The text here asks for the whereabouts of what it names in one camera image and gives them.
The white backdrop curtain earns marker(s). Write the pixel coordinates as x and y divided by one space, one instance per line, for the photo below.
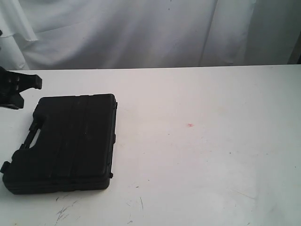
101 34

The black plastic tool case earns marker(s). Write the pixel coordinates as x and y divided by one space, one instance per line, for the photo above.
69 147

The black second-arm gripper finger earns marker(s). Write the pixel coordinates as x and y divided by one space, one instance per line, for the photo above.
14 101
12 82

